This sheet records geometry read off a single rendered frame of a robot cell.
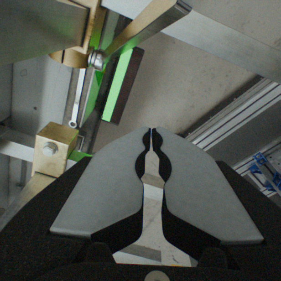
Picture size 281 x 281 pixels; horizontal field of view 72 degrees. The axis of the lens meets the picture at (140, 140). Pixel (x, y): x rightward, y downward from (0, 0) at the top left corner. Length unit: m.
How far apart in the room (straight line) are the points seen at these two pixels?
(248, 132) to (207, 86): 0.33
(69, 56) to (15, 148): 0.18
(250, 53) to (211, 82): 0.92
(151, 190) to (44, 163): 0.18
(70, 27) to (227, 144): 1.01
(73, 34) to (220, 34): 0.15
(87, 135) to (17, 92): 0.22
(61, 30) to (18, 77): 0.42
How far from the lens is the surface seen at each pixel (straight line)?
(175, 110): 1.20
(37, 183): 0.35
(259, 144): 1.19
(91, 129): 0.47
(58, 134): 0.33
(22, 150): 0.37
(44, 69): 0.55
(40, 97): 0.58
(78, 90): 0.44
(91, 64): 0.26
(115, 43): 0.17
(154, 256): 0.59
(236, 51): 0.26
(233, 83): 1.23
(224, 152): 1.15
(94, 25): 0.24
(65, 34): 0.19
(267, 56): 0.28
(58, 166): 0.34
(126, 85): 0.42
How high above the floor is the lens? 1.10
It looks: 60 degrees down
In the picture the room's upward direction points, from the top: 175 degrees counter-clockwise
